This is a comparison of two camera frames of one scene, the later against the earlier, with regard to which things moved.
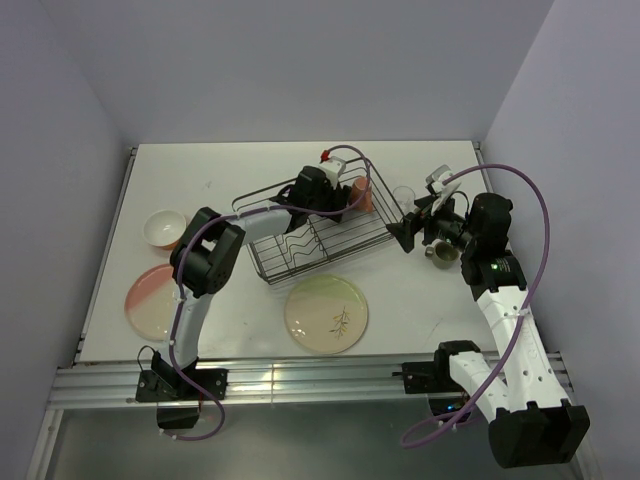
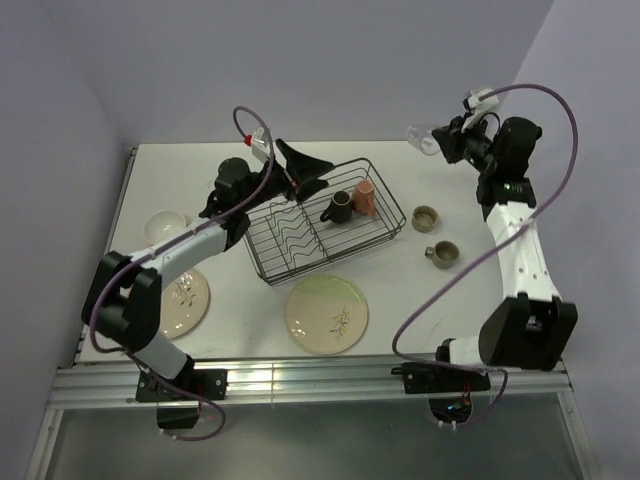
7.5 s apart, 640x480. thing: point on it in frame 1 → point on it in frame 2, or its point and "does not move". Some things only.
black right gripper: x=412 y=223 → x=444 y=136
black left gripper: x=345 y=191 → x=307 y=168
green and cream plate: x=326 y=313 does not move
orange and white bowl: x=164 y=228 does not move
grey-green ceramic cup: x=444 y=255 does not move
